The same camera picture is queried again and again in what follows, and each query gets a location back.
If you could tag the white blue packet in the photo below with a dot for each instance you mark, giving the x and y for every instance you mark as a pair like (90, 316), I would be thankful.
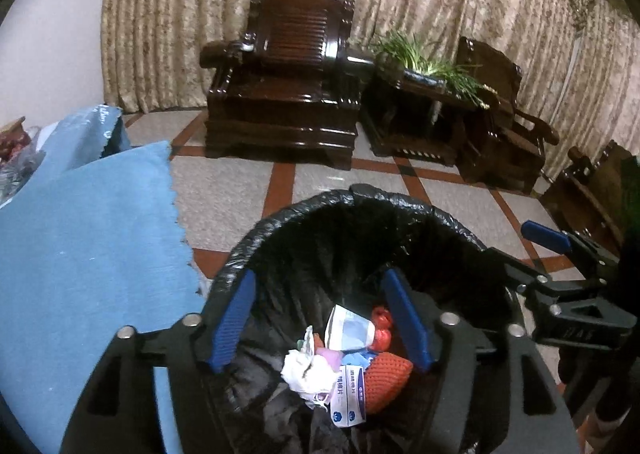
(350, 329)
(350, 401)

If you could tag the large white tissue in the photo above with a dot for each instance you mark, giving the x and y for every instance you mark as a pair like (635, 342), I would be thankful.
(305, 371)

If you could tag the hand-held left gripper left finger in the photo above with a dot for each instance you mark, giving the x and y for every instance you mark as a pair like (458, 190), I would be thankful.
(232, 324)

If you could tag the orange knitted cap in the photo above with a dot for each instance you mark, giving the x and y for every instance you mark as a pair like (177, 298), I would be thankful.
(385, 379)

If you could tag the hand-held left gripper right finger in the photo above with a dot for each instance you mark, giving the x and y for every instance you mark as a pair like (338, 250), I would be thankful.
(407, 319)

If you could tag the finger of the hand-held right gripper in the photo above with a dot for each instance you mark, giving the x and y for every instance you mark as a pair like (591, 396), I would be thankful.
(520, 276)
(545, 234)

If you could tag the blue white plant pot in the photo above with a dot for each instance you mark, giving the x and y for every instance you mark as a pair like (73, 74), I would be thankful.
(422, 78)

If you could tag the black bag-lined trash bin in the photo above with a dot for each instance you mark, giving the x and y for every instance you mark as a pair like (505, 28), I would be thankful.
(350, 244)

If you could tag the beige floral curtain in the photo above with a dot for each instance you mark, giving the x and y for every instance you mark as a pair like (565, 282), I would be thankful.
(175, 9)

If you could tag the patterned light blue tablecloth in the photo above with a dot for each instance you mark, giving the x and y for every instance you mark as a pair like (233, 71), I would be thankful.
(75, 134)

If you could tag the pink paper piece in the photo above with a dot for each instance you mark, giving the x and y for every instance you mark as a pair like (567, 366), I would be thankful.
(330, 358)

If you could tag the green leafy plant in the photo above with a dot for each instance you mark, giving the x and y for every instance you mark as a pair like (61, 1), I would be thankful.
(400, 47)

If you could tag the dark wooden chair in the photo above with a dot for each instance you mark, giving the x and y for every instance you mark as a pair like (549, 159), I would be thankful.
(590, 194)

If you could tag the dark wooden side table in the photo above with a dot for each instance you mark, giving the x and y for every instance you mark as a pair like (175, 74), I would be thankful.
(400, 124)

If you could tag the dark wooden armchair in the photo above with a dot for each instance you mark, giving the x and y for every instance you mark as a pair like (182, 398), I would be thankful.
(500, 149)
(280, 109)

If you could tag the glass fruit bowl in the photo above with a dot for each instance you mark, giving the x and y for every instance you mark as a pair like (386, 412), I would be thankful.
(20, 172)

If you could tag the plain blue tablecloth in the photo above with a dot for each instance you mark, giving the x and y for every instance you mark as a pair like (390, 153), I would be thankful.
(90, 259)

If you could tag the red knitted ball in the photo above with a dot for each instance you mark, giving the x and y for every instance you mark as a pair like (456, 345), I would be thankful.
(382, 329)

